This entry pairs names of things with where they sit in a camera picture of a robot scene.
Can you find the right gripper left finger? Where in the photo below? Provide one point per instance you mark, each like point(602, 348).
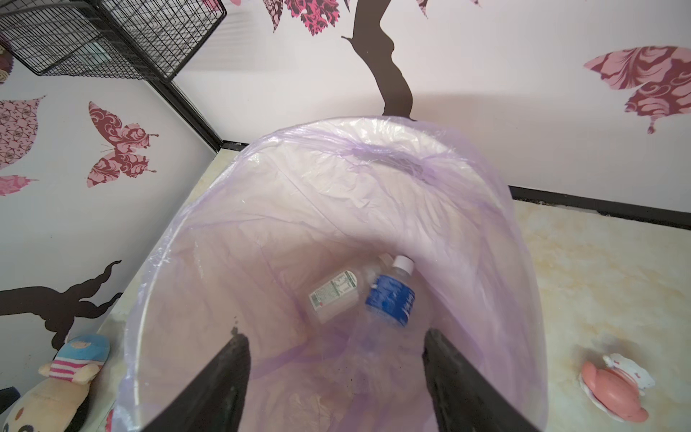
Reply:
point(215, 399)

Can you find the clear bottle green white label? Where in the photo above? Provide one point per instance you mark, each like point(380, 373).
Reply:
point(346, 287)

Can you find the pink white toy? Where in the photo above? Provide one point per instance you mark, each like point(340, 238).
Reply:
point(617, 388)

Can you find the plush doll toy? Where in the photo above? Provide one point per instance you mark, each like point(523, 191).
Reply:
point(60, 401)

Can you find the blue label bottle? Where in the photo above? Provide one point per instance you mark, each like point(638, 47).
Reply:
point(391, 295)

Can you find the black wire basket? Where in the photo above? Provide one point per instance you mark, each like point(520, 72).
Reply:
point(141, 40)

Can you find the pink plastic bin liner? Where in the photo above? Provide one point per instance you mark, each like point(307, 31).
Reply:
point(253, 254)

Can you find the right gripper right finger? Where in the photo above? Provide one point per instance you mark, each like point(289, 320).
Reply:
point(463, 400)

